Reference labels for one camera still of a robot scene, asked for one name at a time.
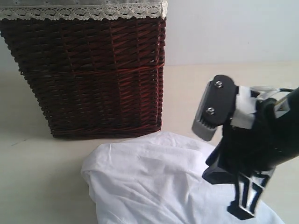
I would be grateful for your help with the white t-shirt red lettering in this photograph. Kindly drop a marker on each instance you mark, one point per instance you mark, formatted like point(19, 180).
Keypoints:
point(155, 179)

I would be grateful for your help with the dark red wicker basket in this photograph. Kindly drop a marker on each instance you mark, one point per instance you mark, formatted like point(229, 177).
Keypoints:
point(92, 79)

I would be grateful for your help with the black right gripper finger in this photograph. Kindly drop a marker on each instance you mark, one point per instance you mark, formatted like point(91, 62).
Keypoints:
point(249, 184)
point(217, 103)

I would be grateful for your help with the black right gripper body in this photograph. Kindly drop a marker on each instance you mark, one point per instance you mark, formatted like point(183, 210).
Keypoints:
point(260, 133)

